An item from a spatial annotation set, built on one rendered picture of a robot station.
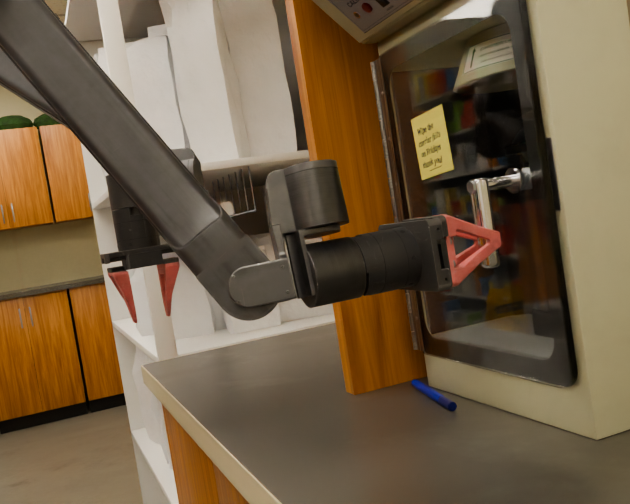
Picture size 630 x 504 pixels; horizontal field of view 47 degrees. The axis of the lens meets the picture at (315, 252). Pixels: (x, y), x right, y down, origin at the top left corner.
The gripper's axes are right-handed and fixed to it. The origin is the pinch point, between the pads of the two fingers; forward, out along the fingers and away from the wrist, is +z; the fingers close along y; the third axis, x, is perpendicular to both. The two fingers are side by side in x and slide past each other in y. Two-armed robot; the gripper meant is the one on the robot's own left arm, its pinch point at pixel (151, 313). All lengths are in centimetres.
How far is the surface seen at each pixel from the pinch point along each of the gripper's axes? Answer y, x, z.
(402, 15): 31, -26, -31
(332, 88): 28.2, -9.4, -26.7
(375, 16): 29.3, -22.6, -32.4
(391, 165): 32.1, -15.6, -14.7
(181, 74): 30, 83, -51
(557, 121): 34, -46, -15
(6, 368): -41, 455, 63
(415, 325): 32.1, -15.5, 7.0
